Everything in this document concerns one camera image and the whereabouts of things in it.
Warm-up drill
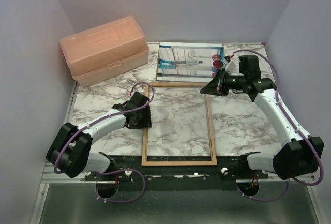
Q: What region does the pink plastic storage box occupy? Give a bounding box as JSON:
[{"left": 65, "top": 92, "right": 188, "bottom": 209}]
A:
[{"left": 59, "top": 16, "right": 149, "bottom": 87}]

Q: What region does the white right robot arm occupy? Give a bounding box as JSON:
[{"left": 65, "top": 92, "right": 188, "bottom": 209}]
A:
[{"left": 200, "top": 55, "right": 324, "bottom": 180}]

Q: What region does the blue wooden picture frame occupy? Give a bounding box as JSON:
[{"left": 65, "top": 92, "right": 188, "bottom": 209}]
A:
[{"left": 142, "top": 83, "right": 217, "bottom": 166}]

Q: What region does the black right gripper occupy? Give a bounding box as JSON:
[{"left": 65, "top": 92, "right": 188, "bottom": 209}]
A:
[{"left": 201, "top": 67, "right": 247, "bottom": 96}]

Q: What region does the photo print with balloons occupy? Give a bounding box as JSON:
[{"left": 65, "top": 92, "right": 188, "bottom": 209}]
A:
[{"left": 156, "top": 42, "right": 230, "bottom": 83}]

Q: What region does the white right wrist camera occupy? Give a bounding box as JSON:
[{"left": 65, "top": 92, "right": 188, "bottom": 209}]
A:
[{"left": 224, "top": 58, "right": 236, "bottom": 74}]

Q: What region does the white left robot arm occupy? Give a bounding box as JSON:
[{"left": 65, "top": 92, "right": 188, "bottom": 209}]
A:
[{"left": 46, "top": 92, "right": 152, "bottom": 180}]

